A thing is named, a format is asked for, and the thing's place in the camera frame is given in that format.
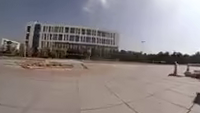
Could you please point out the grey paved plaza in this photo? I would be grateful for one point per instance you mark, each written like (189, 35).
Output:
(69, 90)

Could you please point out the planting bed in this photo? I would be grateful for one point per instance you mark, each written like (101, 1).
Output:
(47, 64)

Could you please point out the row of trees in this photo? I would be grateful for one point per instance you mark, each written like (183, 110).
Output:
(161, 57)

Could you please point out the low stone bench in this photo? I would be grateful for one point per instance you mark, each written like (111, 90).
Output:
(192, 74)

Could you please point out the large white office building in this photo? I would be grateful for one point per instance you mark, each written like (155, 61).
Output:
(72, 37)

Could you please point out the low white building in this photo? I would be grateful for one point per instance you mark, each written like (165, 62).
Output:
(10, 44)

